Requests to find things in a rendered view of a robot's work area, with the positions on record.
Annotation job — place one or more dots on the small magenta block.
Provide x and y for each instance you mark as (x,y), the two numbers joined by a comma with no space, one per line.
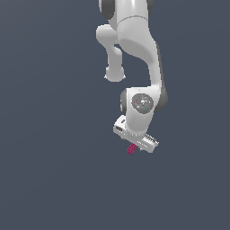
(131,148)

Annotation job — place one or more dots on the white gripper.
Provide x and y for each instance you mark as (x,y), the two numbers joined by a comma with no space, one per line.
(134,138)

